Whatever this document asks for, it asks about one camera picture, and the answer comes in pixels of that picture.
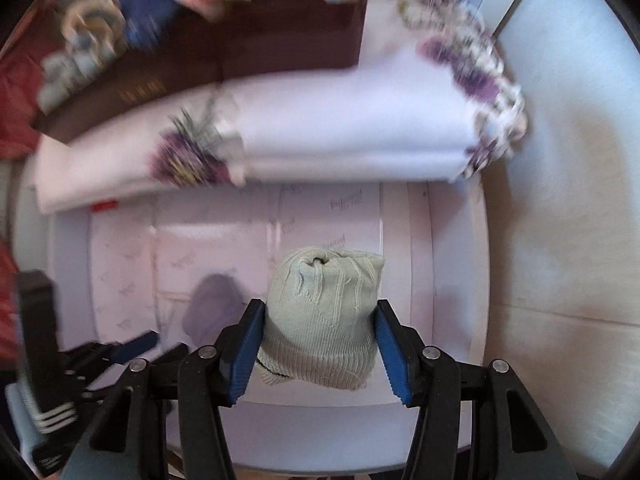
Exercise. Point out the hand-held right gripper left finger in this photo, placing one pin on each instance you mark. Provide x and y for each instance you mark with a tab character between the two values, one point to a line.
245	355

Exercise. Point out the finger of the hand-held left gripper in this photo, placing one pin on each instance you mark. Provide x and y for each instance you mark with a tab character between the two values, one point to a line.
135	347
172	352

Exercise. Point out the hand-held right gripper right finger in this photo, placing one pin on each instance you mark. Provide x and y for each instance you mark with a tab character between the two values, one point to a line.
395	360

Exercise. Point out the grey-green knit sock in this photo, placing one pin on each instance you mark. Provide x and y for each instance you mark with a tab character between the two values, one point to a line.
320	310

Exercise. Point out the red blanket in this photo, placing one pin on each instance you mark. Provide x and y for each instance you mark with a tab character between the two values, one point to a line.
17	110

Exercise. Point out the white floral folded cloth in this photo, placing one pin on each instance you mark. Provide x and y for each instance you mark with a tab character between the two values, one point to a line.
350	125

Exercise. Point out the pale grey cloth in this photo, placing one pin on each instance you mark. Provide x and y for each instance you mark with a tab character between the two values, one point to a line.
75	67

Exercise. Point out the dark brown box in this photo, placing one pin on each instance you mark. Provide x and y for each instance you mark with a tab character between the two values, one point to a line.
250	35

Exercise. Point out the beige striped cloth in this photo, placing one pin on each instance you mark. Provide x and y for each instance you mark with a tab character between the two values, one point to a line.
90	15

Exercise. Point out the blue cloth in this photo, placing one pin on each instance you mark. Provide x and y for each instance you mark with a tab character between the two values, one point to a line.
147	15

